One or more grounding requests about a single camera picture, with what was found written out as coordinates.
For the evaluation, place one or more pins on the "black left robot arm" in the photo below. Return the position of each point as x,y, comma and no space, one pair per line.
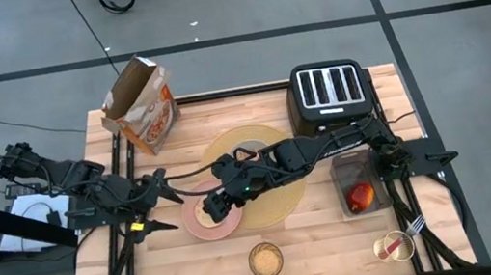
68,174

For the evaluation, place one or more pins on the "red apple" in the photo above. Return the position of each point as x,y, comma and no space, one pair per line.
360,197

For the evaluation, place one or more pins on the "small bowl of oats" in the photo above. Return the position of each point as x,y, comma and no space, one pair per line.
266,261

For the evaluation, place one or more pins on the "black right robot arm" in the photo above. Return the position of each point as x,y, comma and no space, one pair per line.
325,147

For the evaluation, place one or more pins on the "black four-slot toaster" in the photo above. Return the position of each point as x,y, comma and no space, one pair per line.
329,95

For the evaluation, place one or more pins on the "white paper sheet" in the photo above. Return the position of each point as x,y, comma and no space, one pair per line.
25,212

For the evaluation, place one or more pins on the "pumpkin cereal box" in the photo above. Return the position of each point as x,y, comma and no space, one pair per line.
145,118

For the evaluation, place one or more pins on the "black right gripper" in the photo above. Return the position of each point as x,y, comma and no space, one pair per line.
242,182

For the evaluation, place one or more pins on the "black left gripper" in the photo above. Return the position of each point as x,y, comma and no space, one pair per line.
132,196

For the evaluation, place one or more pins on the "yellow tape tag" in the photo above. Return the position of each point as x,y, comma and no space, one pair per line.
137,226

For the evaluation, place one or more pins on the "black power adapter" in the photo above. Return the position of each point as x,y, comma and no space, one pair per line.
22,190
53,219

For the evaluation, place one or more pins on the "grey translucent plastic bin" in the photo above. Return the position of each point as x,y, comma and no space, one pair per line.
352,168

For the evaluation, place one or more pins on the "toast slice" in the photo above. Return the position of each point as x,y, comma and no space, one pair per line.
199,215

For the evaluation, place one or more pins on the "round woven placemat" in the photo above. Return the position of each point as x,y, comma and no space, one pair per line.
280,205

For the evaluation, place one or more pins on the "pink round plate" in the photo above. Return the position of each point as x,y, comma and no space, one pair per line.
198,232

